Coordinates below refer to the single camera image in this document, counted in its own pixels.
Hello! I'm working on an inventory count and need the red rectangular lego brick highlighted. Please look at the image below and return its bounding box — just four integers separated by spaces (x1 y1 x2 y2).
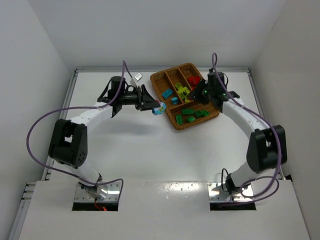
187 76 201 87

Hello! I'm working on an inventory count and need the blue fish lego assembly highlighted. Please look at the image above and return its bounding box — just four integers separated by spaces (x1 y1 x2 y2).
152 102 167 116

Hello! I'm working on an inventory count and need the lime long lego brick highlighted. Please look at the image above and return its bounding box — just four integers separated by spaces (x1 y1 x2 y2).
177 86 190 95

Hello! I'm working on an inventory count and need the lime square lego brick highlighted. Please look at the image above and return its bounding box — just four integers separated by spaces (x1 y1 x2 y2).
174 83 183 90

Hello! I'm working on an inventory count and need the dark green lego brick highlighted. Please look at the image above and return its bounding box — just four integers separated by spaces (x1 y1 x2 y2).
201 110 210 117

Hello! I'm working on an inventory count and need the blue long lego brick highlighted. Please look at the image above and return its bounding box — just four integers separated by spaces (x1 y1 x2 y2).
161 88 173 100

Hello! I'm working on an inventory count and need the small blue lego brick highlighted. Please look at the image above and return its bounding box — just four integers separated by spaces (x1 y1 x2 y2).
171 97 179 105

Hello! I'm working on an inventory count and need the green number three lego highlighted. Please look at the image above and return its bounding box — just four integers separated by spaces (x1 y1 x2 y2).
194 110 204 118

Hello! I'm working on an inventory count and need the green rounded lego piece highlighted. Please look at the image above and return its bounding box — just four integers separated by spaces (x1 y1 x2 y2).
187 116 196 123

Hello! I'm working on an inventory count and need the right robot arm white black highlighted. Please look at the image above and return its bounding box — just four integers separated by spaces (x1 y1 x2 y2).
187 72 288 194

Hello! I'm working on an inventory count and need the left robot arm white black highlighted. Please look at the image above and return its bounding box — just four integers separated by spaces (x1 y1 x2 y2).
48 76 166 188

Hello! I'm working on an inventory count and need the brown wicker divided basket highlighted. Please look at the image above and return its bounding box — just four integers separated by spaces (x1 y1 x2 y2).
150 63 220 131

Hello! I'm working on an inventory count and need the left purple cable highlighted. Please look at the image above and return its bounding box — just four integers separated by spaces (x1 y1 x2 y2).
26 59 137 198

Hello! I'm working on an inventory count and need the purple cable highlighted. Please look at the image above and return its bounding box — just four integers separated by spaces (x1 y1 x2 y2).
26 59 137 198
211 52 283 207

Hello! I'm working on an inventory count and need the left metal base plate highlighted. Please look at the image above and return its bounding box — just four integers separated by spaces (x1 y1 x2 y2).
74 181 122 204

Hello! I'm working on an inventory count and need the metal base plate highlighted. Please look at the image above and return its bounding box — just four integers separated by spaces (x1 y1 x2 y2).
74 181 122 204
207 181 258 202

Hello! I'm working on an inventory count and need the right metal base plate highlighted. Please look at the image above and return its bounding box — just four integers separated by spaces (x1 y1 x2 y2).
207 181 258 202

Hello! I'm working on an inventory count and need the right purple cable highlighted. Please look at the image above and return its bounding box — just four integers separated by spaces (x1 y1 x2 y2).
211 52 283 207

